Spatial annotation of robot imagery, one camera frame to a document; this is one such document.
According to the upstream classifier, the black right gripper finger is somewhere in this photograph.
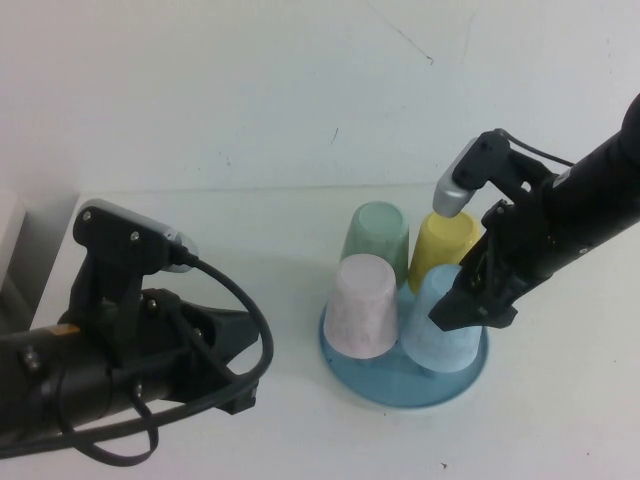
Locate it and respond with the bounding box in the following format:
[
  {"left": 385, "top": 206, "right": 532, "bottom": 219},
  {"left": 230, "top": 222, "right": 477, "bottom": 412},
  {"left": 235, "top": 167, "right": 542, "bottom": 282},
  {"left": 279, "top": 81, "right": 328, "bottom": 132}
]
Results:
[
  {"left": 428, "top": 267, "right": 491, "bottom": 333},
  {"left": 480, "top": 298, "right": 519, "bottom": 330}
]

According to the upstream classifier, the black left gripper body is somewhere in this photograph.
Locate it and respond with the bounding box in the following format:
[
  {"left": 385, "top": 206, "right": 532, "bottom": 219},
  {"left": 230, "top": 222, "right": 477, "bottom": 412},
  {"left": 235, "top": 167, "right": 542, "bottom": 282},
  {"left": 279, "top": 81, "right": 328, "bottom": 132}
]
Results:
[{"left": 106, "top": 287, "right": 237, "bottom": 417}]

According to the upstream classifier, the yellow plastic cup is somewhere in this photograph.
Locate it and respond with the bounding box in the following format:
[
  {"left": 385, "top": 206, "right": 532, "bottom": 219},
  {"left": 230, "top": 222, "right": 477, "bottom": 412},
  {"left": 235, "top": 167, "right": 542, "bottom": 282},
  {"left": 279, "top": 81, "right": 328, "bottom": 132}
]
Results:
[{"left": 406, "top": 209, "right": 484, "bottom": 295}]

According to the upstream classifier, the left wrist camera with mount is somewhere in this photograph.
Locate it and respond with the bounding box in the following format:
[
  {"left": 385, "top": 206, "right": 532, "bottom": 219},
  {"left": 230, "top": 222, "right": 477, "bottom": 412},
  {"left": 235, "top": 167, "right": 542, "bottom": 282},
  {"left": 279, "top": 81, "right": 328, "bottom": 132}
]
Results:
[{"left": 72, "top": 198, "right": 202, "bottom": 364}]

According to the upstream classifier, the white marbled plastic cup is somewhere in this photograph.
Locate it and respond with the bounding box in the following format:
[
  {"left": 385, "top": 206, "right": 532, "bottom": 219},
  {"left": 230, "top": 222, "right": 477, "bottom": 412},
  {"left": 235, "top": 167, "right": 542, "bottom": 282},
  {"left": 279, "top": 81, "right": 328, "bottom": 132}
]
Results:
[{"left": 323, "top": 253, "right": 402, "bottom": 361}]

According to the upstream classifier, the thin black camera cable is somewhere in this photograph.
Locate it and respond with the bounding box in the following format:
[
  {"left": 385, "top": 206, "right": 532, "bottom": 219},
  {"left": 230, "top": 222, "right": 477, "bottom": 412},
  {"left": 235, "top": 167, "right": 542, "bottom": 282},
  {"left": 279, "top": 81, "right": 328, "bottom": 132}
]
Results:
[{"left": 499, "top": 128, "right": 575, "bottom": 167}]

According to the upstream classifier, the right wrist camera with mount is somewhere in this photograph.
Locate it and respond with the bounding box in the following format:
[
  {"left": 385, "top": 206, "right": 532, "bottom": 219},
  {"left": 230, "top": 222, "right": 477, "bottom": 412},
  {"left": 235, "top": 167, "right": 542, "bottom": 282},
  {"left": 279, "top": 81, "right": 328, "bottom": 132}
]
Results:
[{"left": 432, "top": 128, "right": 549, "bottom": 220}]

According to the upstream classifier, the thick black camera cable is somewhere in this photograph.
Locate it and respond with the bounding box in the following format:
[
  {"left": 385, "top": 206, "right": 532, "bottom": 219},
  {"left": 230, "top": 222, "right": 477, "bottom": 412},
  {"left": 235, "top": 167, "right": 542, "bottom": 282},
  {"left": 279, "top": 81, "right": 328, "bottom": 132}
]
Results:
[{"left": 54, "top": 252, "right": 275, "bottom": 465}]

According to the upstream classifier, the blue round cup stand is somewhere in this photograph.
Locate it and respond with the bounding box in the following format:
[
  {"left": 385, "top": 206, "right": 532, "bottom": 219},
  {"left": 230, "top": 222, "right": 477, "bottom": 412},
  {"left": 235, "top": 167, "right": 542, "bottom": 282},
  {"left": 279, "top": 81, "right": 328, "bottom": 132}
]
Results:
[{"left": 317, "top": 286, "right": 493, "bottom": 411}]

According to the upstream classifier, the pale green plastic cup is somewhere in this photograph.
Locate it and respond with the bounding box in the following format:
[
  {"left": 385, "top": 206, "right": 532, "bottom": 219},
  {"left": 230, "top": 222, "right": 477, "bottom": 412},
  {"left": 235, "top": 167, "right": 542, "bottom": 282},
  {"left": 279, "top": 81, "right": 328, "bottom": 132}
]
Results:
[{"left": 341, "top": 200, "right": 411, "bottom": 289}]

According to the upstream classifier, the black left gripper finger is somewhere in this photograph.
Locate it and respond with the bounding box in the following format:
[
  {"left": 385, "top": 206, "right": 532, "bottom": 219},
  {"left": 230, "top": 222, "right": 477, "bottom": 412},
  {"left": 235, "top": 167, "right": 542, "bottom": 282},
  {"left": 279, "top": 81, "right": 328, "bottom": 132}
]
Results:
[
  {"left": 219, "top": 372, "right": 259, "bottom": 416},
  {"left": 197, "top": 307, "right": 262, "bottom": 365}
]

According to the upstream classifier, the light blue plastic cup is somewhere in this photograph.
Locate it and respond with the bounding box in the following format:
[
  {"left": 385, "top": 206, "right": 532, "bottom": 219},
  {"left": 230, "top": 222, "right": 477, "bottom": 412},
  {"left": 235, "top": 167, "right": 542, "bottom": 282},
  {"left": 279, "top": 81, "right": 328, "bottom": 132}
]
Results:
[{"left": 401, "top": 263, "right": 484, "bottom": 376}]

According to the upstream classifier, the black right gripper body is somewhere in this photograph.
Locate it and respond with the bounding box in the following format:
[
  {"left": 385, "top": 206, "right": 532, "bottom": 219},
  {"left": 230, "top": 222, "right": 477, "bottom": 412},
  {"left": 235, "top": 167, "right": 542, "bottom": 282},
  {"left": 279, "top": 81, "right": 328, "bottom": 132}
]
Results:
[{"left": 458, "top": 172, "right": 557, "bottom": 312}]

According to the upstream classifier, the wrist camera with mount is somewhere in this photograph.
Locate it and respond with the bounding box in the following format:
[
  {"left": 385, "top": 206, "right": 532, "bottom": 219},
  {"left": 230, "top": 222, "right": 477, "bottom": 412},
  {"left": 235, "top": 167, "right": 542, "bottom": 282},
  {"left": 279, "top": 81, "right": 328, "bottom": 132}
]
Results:
[
  {"left": 72, "top": 198, "right": 202, "bottom": 364},
  {"left": 432, "top": 128, "right": 549, "bottom": 220}
]

